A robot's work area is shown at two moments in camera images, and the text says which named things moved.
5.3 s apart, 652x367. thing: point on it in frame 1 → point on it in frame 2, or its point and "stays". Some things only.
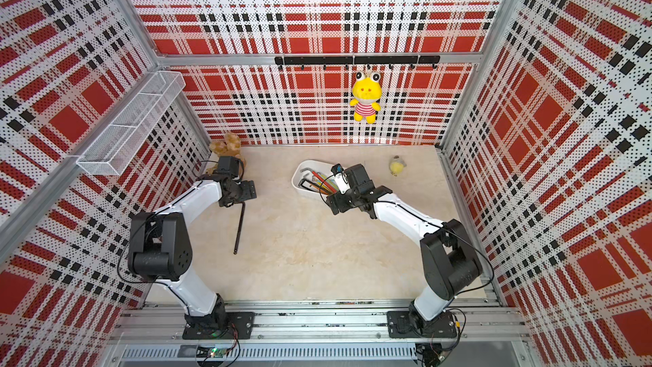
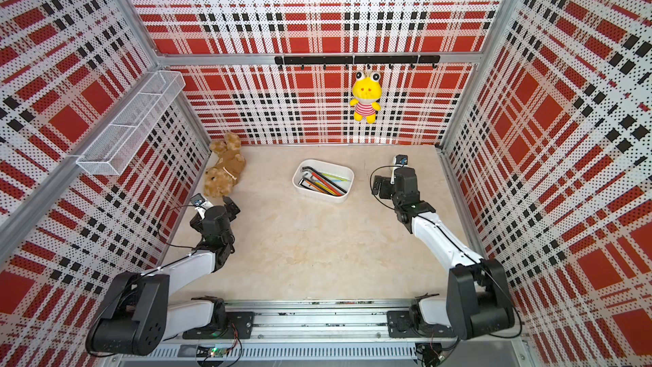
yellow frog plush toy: [366, 90] stays
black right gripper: [342, 204] → [386, 183]
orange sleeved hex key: [317, 188] stays
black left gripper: [249, 191] → [231, 207]
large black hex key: [239, 227] → [328, 180]
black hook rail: [347, 60] stays
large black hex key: [306, 188] → [306, 178]
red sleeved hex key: [328, 184] stays
